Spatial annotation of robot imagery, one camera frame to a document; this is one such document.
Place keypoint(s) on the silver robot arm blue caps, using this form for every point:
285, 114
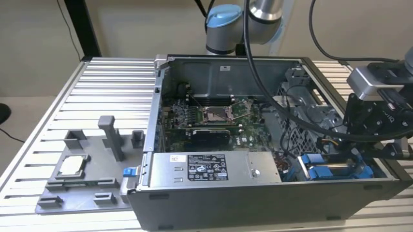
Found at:
226, 31

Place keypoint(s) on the white case sticker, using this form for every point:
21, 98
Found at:
224, 68

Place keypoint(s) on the thin metal locking lever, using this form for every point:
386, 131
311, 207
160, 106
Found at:
195, 100

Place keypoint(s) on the CPU socket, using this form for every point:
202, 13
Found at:
215, 114

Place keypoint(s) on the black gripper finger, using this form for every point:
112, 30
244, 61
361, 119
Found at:
390, 150
359, 116

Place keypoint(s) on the black RAM slot bank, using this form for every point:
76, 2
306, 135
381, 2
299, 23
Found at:
212, 125
211, 99

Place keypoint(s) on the blue case latch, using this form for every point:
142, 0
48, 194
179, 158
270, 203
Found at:
127, 172

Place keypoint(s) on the black vertical post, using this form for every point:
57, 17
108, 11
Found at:
83, 24

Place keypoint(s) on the green RAM stick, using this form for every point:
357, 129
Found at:
80, 184

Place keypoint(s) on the grey parts rack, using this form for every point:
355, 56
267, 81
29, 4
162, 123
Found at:
93, 193

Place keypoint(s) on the green motherboard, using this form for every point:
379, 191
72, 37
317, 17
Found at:
254, 135

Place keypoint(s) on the silver CPU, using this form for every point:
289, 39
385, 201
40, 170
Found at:
72, 165

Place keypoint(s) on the blue disk carrier tab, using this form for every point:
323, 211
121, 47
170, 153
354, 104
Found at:
321, 173

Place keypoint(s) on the black round stand foot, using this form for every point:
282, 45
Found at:
4, 112

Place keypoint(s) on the black graphics card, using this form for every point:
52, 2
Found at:
210, 137

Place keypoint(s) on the grey open PC case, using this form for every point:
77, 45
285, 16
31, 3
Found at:
226, 210

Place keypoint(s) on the silver power supply unit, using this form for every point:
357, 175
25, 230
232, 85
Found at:
238, 166

